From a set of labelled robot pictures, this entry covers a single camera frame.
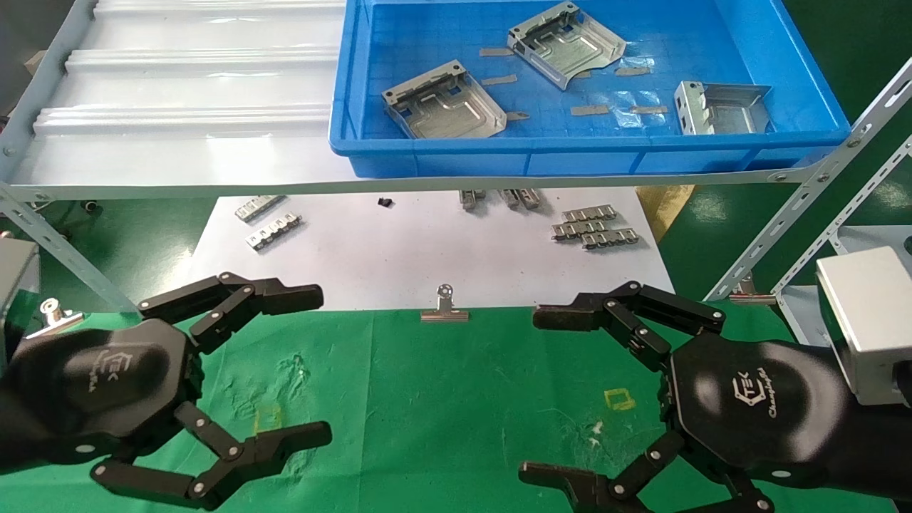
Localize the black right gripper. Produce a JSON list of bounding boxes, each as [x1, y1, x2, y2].
[[519, 281, 852, 513]]

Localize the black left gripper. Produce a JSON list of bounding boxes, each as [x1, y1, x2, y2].
[[14, 271, 333, 512]]

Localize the silver sheet metal bracket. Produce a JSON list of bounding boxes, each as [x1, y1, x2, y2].
[[507, 1, 628, 91], [381, 61, 508, 140], [674, 81, 774, 136]]

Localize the silver binder clip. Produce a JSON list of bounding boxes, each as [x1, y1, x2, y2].
[[25, 298, 85, 339], [420, 284, 471, 323], [728, 274, 777, 306]]

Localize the green table mat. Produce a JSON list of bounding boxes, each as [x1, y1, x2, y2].
[[0, 299, 898, 513]]

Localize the white paper sheet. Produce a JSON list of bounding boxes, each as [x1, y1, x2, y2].
[[191, 187, 676, 312]]

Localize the yellow-brown woven bag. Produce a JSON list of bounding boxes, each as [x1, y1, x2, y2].
[[636, 185, 695, 243]]

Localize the blue plastic bin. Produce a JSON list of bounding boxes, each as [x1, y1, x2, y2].
[[329, 0, 852, 179]]

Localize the white corrugated shelf panel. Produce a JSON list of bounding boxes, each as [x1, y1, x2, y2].
[[11, 0, 357, 187]]

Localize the light gray metal platform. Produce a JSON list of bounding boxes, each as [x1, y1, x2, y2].
[[777, 224, 912, 350]]

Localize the gray metal shelf frame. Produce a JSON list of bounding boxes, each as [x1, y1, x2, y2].
[[0, 0, 912, 314]]

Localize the gray left wrist camera box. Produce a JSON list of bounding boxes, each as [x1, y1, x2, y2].
[[0, 237, 41, 357]]

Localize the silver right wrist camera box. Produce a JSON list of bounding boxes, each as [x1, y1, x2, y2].
[[816, 246, 912, 407]]

